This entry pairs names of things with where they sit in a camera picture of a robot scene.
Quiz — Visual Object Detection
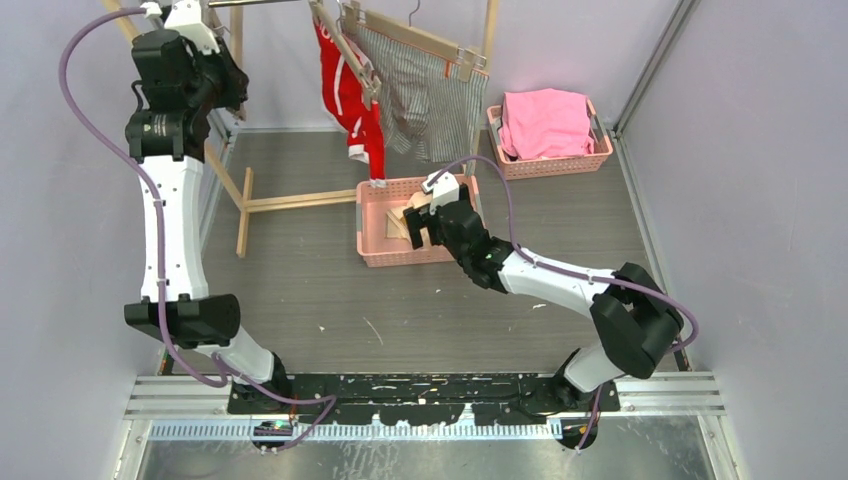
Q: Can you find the empty pink basket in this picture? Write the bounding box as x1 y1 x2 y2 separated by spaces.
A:
356 177 454 267

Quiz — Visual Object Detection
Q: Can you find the beige underwear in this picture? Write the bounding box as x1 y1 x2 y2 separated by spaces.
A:
386 192 445 250

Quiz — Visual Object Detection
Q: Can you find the beige hanger holding striped underwear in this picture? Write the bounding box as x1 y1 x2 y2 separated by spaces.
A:
341 1 488 82

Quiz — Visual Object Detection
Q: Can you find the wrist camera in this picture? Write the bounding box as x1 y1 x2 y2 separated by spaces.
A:
421 171 460 215
140 0 220 55

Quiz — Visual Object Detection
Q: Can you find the beige clip hanger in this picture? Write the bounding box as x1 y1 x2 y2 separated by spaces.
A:
208 1 244 68

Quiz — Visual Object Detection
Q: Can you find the pink basket with clothes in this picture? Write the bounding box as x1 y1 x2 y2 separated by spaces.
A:
486 97 615 182

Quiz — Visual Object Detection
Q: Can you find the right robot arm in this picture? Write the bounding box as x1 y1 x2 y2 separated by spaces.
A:
404 182 683 411

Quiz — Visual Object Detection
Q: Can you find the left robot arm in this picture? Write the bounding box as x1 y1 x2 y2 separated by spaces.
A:
124 29 292 413

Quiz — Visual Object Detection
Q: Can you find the grey striped underwear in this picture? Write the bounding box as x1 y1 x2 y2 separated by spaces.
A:
348 25 489 163

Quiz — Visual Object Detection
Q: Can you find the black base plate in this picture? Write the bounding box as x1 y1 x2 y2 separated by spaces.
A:
227 372 621 429

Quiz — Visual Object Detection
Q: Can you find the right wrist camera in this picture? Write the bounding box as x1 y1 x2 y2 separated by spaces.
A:
421 171 460 215

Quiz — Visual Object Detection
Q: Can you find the red underwear white trim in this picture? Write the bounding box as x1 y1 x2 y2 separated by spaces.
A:
313 19 385 186

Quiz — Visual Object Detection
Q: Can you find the beige hanger holding red underwear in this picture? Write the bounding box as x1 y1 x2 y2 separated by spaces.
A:
308 1 381 109

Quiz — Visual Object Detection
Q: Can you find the wooden clothes rack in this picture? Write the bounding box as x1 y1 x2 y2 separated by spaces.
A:
100 0 502 260

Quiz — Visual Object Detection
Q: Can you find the pink cloth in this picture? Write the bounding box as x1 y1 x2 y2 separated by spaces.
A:
499 88 595 160

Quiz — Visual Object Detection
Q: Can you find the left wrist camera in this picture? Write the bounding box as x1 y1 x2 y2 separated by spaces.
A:
140 0 220 55

